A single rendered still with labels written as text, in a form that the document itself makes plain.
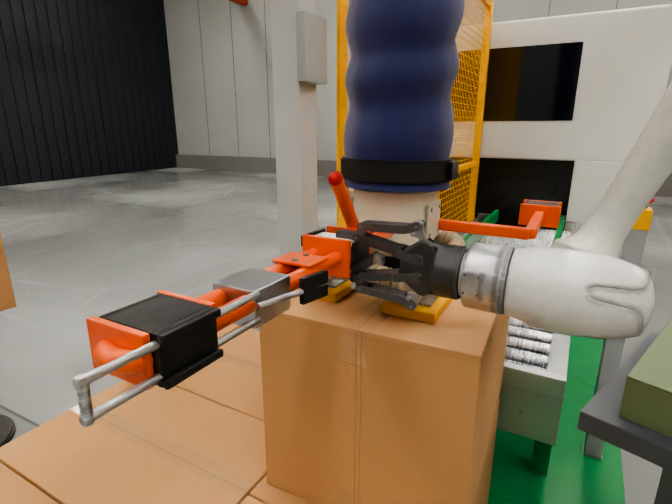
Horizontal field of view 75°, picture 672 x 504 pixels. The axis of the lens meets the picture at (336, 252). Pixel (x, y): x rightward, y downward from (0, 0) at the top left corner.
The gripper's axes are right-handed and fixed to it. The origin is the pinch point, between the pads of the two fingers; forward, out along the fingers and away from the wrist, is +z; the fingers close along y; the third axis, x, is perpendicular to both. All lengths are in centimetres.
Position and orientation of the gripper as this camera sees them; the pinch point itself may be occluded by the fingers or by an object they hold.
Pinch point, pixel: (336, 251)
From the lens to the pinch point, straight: 69.6
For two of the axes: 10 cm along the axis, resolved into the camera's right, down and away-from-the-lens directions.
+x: 4.9, -2.4, 8.4
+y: -0.1, 9.6, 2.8
